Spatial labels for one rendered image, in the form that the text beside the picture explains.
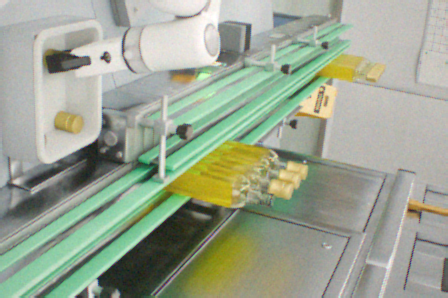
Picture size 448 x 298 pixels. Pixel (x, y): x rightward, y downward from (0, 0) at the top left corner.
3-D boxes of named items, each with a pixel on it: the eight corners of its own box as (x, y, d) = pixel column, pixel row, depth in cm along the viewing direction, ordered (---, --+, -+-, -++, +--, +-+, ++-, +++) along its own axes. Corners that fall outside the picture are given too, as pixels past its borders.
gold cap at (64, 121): (61, 132, 103) (79, 137, 102) (51, 125, 100) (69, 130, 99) (67, 115, 104) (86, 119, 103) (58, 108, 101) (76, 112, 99)
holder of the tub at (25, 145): (5, 183, 94) (38, 195, 92) (-4, 27, 84) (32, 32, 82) (65, 152, 109) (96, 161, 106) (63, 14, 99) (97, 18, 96)
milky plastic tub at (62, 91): (3, 157, 92) (41, 169, 89) (-4, 26, 84) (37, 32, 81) (66, 128, 107) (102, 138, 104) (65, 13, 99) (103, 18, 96)
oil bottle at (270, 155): (186, 161, 133) (271, 182, 125) (187, 138, 131) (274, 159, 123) (197, 153, 138) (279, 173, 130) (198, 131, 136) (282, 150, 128)
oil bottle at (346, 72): (307, 73, 225) (375, 86, 215) (308, 60, 223) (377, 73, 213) (310, 71, 230) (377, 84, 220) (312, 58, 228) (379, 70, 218)
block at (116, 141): (95, 157, 108) (125, 166, 106) (94, 111, 104) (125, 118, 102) (105, 152, 111) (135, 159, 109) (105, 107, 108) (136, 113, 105)
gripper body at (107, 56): (129, 79, 84) (73, 86, 88) (163, 66, 92) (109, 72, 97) (120, 30, 81) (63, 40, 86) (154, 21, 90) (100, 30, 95)
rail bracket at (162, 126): (125, 174, 106) (183, 190, 102) (126, 89, 100) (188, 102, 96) (133, 169, 109) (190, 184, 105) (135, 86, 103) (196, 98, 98)
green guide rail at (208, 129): (137, 161, 110) (173, 171, 107) (137, 157, 109) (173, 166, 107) (335, 39, 261) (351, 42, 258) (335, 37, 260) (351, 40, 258)
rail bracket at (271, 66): (241, 67, 154) (287, 75, 150) (243, 41, 152) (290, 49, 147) (246, 65, 158) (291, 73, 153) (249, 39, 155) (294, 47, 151)
